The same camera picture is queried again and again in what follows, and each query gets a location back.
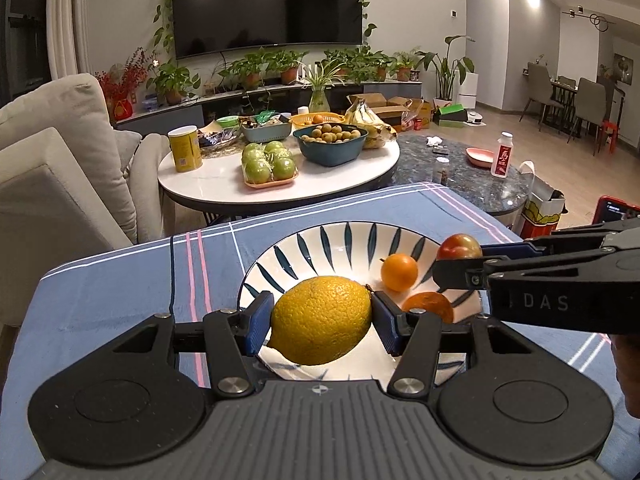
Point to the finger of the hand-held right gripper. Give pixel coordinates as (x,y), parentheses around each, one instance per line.
(505,249)
(460,276)

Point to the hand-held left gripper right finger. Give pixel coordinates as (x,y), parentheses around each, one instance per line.
(385,321)

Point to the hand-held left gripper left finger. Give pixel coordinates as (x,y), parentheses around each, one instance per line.
(260,317)

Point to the small red apple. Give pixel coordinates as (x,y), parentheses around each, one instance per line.
(457,246)

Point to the large yellow lemon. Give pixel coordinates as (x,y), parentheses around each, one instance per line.
(320,320)

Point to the blue striped white bowl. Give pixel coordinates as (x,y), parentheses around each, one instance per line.
(320,250)

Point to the person's right forearm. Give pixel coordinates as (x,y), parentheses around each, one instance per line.
(627,370)

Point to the small orange tangerine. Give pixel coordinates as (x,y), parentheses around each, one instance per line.
(399,272)
(428,306)

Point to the white paper bag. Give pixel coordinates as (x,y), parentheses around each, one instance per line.
(542,205)

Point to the dark marble round table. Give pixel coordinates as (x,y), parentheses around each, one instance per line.
(470,187)

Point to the white bottle red label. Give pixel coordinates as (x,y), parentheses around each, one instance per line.
(502,157)

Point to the pink plate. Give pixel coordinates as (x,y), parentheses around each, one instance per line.
(479,157)

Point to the phone in red case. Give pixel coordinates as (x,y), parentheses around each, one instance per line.
(617,208)

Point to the white tissue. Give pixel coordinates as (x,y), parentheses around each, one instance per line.
(433,141)

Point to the round white coffee table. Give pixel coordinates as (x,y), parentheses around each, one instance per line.
(225,191)

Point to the white robot vacuum dock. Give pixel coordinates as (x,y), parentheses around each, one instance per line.
(475,117)

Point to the blue plaid tablecloth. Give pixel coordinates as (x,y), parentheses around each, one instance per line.
(125,285)

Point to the green flat box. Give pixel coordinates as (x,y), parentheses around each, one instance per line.
(451,111)

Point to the pack of green apples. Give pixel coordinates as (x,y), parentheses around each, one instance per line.
(270,165)

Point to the red plastic stool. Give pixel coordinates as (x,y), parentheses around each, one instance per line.
(608,132)

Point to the yellow cardboard box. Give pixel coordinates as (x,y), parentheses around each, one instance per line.
(424,114)

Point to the white floor appliance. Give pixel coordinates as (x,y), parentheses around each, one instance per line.
(469,90)

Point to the dark dining table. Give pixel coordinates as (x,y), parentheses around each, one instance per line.
(565,95)

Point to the grey dining chair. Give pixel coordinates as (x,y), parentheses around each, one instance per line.
(589,105)
(540,85)

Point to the dark blue plastic bowl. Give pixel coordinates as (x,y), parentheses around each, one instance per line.
(330,155)

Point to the bunch of bananas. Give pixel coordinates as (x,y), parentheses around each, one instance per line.
(370,125)

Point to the yellow can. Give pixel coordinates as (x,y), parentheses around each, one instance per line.
(185,150)

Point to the pile of snack bags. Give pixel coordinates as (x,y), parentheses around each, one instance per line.
(217,137)

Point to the teal plastic basket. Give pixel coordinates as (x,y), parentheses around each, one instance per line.
(265,132)

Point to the open cardboard box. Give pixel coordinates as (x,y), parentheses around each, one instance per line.
(387,105)

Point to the tall leafy floor plant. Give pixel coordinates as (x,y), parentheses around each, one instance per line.
(447,67)

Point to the pile of longans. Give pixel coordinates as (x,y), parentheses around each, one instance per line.
(330,133)

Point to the green lidded container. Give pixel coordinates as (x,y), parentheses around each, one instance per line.
(227,121)

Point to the orange plastic basket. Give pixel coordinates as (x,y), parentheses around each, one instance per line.
(302,120)

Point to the potted green plant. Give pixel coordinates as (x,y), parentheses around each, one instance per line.
(404,66)
(250,71)
(350,62)
(172,82)
(287,66)

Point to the grey television cabinet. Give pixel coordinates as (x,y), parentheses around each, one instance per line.
(225,100)

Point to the spider plant in glass vase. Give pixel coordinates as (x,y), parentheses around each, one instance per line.
(319,97)

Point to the beige sofa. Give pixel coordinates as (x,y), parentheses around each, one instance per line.
(55,185)

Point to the red flower arrangement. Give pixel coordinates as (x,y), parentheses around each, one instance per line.
(122,80)

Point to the hanging green vine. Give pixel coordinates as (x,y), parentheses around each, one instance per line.
(365,5)
(167,10)

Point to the white curtain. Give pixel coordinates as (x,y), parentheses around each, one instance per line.
(67,15)

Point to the framed wall picture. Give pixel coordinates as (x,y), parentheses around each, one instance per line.
(623,69)

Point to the wall television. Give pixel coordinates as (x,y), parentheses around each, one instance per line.
(267,5)

